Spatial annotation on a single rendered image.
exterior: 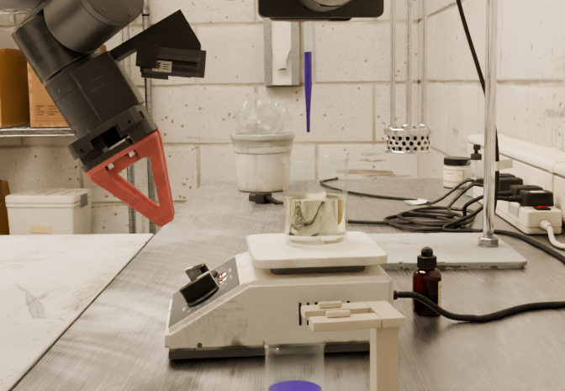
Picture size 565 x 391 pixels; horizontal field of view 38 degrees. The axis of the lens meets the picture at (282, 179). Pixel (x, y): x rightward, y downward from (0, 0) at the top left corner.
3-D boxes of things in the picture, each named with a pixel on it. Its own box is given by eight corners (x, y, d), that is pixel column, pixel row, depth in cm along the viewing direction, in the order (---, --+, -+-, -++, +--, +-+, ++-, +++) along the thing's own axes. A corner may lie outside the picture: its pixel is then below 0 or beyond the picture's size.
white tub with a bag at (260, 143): (262, 183, 194) (261, 92, 191) (308, 188, 184) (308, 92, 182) (218, 190, 183) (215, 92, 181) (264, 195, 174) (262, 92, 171)
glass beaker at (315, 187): (279, 240, 81) (278, 155, 80) (345, 239, 82) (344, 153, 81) (285, 256, 74) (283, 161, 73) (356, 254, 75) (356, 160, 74)
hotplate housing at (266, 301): (165, 364, 71) (161, 273, 70) (171, 320, 84) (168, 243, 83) (419, 353, 73) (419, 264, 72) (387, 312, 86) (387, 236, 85)
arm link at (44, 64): (126, 49, 70) (81, -24, 69) (77, 72, 66) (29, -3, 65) (86, 79, 75) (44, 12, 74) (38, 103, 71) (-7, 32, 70)
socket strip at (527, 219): (526, 235, 126) (526, 207, 126) (472, 198, 166) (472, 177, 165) (562, 235, 126) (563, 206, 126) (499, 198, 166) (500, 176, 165)
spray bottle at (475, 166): (488, 197, 167) (488, 145, 166) (469, 198, 167) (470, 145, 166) (481, 194, 171) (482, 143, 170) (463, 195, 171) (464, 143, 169)
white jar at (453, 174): (452, 184, 188) (453, 155, 187) (476, 186, 184) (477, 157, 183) (437, 187, 184) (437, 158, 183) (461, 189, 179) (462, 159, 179)
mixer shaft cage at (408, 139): (386, 154, 110) (386, -39, 107) (381, 150, 117) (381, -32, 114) (437, 154, 110) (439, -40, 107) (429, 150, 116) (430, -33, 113)
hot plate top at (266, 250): (252, 269, 71) (252, 259, 71) (245, 242, 83) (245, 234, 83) (389, 265, 72) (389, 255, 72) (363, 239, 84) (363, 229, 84)
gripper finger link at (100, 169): (201, 195, 77) (147, 108, 75) (200, 206, 70) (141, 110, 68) (138, 234, 77) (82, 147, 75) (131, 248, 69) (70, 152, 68)
